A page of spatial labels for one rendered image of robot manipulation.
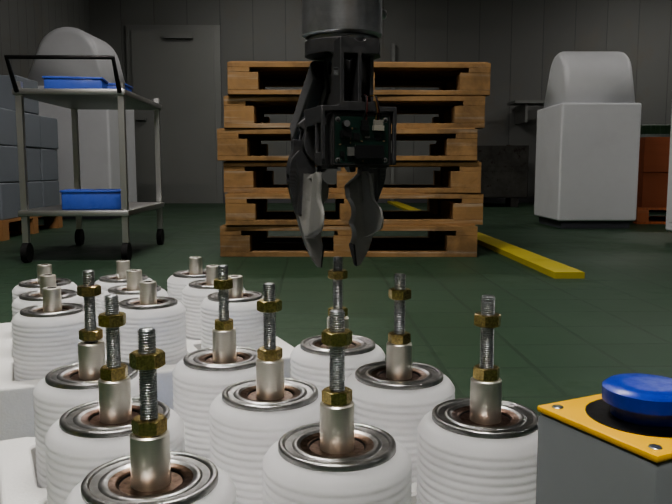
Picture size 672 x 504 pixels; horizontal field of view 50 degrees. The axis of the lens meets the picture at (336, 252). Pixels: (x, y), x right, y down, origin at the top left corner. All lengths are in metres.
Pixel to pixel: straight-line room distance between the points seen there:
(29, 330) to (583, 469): 0.72
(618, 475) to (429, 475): 0.21
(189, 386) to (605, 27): 9.47
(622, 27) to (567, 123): 4.74
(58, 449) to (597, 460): 0.34
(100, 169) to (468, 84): 3.69
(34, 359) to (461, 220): 2.84
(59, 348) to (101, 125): 5.51
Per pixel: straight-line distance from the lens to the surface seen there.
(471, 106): 3.58
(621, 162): 5.52
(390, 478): 0.45
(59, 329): 0.93
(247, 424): 0.54
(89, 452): 0.51
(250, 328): 0.97
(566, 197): 5.39
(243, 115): 3.54
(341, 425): 0.46
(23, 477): 0.66
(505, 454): 0.50
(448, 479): 0.51
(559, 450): 0.36
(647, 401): 0.35
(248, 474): 0.55
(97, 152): 6.40
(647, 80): 10.08
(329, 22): 0.67
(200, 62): 9.23
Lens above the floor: 0.43
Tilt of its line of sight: 7 degrees down
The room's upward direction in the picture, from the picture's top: straight up
